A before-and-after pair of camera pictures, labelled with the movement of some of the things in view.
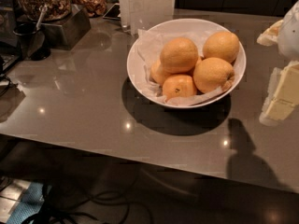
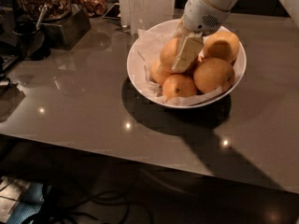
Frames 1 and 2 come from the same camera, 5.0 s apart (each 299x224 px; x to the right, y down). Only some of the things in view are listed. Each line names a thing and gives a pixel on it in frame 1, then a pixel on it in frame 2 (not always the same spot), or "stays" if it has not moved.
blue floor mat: [28, 204] stays
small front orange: [177, 86] stays
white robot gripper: [290, 36] to [201, 15]
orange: [178, 55] stays
